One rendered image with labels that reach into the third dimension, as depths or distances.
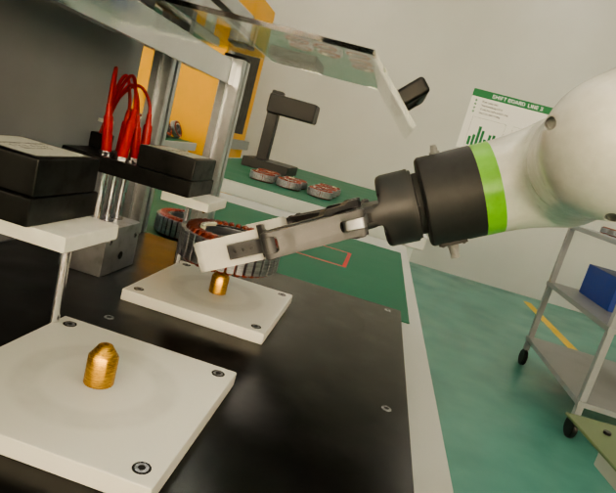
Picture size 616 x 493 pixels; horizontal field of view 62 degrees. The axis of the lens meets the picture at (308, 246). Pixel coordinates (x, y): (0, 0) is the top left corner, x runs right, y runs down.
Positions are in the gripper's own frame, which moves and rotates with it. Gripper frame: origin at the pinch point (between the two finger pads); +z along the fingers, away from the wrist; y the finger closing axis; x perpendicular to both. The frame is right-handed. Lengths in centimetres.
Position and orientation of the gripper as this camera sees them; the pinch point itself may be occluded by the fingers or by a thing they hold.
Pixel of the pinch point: (233, 245)
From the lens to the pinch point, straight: 57.3
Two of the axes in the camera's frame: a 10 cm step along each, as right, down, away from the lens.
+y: 1.5, -1.6, 9.8
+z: -9.6, 2.1, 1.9
